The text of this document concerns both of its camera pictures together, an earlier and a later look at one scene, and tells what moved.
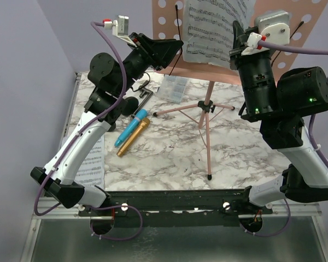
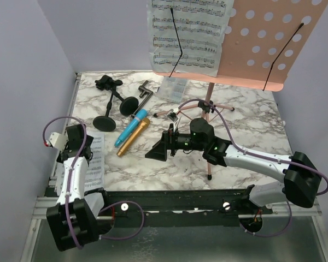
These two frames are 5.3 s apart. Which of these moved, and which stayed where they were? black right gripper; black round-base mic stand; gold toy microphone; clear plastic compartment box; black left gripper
Moved: black right gripper; black left gripper
Stayed: black round-base mic stand; gold toy microphone; clear plastic compartment box
